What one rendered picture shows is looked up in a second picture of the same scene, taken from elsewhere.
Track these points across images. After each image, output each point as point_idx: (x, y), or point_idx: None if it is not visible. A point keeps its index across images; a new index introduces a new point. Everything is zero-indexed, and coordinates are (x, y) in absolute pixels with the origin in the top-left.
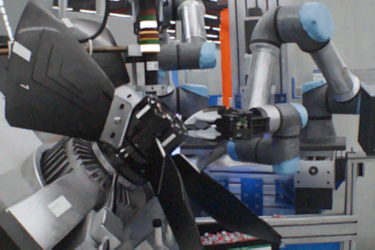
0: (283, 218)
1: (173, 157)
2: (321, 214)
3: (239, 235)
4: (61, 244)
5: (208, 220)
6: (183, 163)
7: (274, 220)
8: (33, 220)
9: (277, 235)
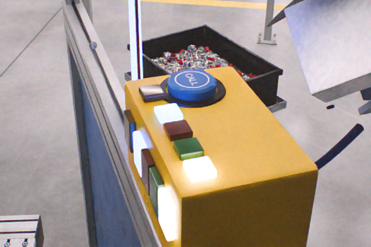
0: (97, 41)
1: None
2: (70, 17)
3: (179, 69)
4: None
5: (122, 103)
6: None
7: (103, 48)
8: None
9: (200, 28)
